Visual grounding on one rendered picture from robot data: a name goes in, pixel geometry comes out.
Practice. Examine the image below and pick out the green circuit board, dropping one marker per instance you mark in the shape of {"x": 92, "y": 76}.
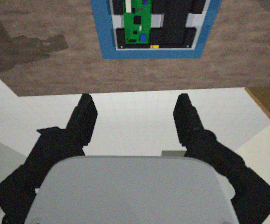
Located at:
{"x": 137, "y": 21}

